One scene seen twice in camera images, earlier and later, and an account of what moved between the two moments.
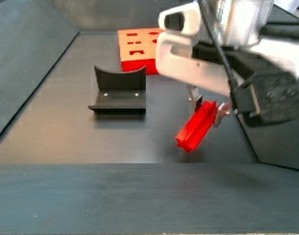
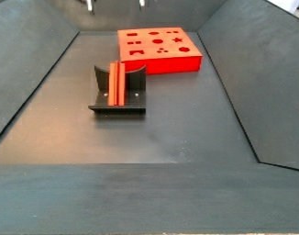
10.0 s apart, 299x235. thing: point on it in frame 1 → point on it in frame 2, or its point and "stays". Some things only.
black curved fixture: x=122 y=95 stays
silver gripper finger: x=195 y=98 → x=90 y=5
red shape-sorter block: x=138 y=44 stays
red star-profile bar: x=198 y=127 → x=117 y=83
